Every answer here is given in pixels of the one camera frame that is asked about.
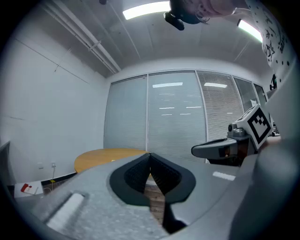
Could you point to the white box with red label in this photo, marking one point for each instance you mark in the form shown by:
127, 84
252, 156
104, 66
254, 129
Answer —
28, 189

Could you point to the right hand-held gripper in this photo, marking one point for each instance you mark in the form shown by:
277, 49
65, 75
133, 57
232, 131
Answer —
255, 126

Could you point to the white dotted star-print shirt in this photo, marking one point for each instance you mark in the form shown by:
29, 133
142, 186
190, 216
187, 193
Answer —
272, 30

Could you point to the black head-worn camera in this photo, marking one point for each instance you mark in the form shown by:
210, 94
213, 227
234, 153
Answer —
174, 21

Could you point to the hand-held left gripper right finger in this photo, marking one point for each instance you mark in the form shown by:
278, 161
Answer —
206, 187

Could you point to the grey desk frame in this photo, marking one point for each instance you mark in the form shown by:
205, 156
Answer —
4, 164

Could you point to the white wall socket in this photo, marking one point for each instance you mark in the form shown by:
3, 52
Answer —
53, 164
40, 166

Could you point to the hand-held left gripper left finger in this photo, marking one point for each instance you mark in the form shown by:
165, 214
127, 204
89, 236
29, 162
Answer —
93, 211

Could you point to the white ceiling conduit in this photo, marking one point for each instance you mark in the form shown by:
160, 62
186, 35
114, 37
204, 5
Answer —
93, 44

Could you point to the person's head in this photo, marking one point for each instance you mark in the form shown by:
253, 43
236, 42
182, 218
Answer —
218, 7

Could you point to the long ceiling light panel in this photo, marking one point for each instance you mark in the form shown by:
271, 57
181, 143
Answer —
249, 29
146, 9

